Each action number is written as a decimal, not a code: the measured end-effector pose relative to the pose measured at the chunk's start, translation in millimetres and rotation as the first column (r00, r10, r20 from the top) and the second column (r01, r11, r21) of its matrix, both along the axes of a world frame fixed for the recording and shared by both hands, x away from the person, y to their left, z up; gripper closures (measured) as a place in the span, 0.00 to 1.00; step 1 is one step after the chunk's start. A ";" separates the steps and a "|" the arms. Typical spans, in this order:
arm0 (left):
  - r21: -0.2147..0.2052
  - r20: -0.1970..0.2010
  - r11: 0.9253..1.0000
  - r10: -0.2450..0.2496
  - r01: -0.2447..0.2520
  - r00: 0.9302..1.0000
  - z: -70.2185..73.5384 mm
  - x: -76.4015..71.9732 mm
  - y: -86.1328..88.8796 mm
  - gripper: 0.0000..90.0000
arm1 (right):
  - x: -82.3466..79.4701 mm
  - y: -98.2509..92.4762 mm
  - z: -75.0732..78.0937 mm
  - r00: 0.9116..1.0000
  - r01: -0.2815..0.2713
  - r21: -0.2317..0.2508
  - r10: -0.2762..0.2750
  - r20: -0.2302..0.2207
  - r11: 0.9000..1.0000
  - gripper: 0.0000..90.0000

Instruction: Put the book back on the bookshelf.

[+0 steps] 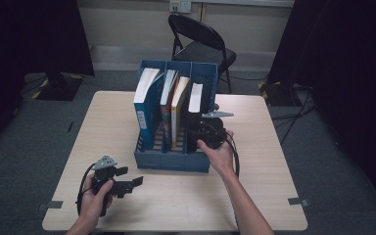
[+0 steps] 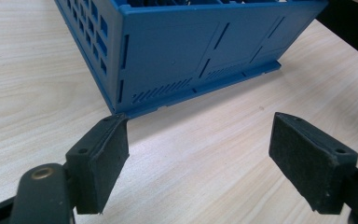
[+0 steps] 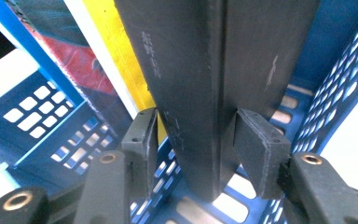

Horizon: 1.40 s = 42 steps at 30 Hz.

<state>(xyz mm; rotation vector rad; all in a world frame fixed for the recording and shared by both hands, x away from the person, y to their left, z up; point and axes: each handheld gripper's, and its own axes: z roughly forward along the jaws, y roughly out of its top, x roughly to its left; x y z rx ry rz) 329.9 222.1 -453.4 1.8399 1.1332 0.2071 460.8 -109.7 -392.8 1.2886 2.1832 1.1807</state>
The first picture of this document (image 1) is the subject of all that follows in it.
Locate black curtain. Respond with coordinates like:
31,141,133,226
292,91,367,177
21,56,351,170
0,0,95,155
267,0,376,207

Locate right hand-held gripper cable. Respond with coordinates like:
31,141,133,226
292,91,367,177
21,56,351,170
224,136,241,179

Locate black book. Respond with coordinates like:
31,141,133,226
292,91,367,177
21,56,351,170
185,82,207,155

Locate white wall socket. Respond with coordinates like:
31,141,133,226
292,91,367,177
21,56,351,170
169,0,192,14

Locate black folding chair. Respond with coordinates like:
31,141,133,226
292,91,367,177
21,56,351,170
167,13,238,95

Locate red illustrated book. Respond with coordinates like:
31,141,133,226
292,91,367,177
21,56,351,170
160,69,180,150

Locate left hand-held gripper cable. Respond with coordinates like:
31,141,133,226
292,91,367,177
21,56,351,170
75,163,97,216

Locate grey tape strip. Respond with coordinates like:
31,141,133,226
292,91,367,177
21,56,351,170
37,201,64,212
288,197,310,209

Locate black floor cables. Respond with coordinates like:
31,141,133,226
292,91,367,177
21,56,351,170
270,87,317,146

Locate blue plastic file rack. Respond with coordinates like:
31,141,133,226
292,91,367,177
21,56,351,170
133,59,219,174

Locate stand base with striped tape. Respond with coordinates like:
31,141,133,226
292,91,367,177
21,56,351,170
30,71,85,102
258,81,303,107

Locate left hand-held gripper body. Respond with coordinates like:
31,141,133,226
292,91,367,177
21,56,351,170
91,155,118,218

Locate person's right hand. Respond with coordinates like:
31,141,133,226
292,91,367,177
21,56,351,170
198,130,235,177

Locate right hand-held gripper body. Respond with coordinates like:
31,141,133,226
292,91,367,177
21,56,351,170
194,111,235,150

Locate yellow book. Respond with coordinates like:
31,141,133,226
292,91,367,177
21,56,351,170
170,75,191,150

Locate blue book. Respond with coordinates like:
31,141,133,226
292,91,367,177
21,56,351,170
132,67,165,151

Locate person's left hand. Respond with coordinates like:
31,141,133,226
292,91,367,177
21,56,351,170
77,174,115,229

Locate hand-held gripper cable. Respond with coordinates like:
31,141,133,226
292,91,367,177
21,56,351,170
224,136,241,179
75,163,97,216

